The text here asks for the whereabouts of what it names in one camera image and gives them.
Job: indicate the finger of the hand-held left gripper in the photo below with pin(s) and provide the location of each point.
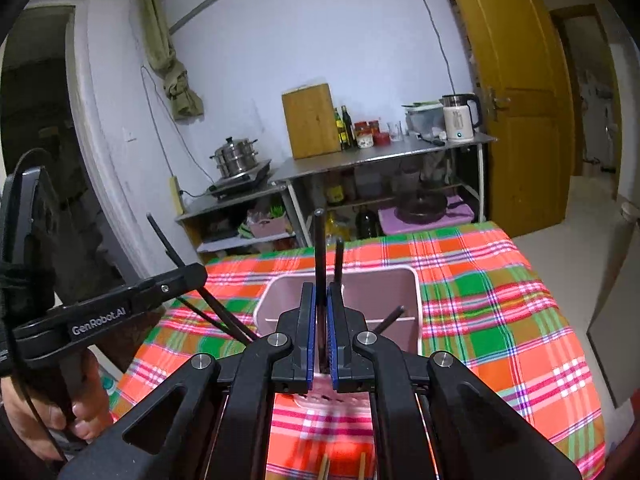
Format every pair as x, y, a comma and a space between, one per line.
180, 280

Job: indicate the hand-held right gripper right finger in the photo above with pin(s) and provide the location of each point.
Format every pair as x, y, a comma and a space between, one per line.
332, 350

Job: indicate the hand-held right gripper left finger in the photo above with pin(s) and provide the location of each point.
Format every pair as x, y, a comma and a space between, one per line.
311, 350

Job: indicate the black chopstick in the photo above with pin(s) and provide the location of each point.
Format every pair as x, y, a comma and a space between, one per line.
210, 318
320, 260
390, 319
170, 250
339, 260

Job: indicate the pink utensil basket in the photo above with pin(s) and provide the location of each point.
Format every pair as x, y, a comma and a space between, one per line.
380, 290

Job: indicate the bamboo chopstick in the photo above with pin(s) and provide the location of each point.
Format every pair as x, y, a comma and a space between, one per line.
324, 470
362, 467

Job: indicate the person's left hand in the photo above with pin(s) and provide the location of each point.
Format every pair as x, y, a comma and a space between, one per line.
97, 395

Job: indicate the yellow power strip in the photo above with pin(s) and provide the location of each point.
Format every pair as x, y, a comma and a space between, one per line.
175, 195

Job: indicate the low metal table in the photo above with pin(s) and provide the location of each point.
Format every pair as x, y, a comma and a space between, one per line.
235, 210

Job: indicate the small pink tray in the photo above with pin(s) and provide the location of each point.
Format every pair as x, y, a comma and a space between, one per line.
267, 227

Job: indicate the induction cooker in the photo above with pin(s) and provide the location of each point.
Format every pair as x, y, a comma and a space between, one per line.
240, 182

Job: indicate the yellow oil bottle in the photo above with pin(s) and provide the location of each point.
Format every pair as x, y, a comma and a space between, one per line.
337, 227

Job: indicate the dark glass bottle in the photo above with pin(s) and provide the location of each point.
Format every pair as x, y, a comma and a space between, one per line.
366, 225

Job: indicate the steel steamer pot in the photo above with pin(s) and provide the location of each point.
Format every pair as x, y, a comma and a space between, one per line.
235, 157

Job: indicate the black frying pan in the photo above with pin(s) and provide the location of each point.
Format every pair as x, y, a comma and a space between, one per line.
420, 207

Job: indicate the plaid tablecloth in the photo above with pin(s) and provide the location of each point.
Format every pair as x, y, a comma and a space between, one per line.
500, 335

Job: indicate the purple mat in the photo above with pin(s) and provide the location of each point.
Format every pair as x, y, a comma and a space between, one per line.
460, 212

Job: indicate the tall metal table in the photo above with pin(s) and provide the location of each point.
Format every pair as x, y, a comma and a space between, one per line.
380, 152

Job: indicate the wooden cutting board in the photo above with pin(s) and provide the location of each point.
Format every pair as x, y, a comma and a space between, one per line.
310, 120

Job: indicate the small red lid jar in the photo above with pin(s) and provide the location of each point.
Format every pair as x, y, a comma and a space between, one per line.
383, 139

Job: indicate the dark oil bottle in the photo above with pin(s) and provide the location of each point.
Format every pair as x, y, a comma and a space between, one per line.
339, 130
347, 127

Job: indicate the green curtain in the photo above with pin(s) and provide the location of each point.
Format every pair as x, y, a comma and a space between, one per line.
167, 60

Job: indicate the clear glass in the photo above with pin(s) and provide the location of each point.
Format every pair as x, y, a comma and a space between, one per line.
396, 131

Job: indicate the white plastic container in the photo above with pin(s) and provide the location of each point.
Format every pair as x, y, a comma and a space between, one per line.
422, 120

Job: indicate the white electric kettle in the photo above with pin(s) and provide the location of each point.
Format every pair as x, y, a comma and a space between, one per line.
457, 117

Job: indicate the yellow wooden door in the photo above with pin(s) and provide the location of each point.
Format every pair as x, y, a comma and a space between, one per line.
515, 85

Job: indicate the white arched doorway frame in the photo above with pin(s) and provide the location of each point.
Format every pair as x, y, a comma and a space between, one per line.
95, 135

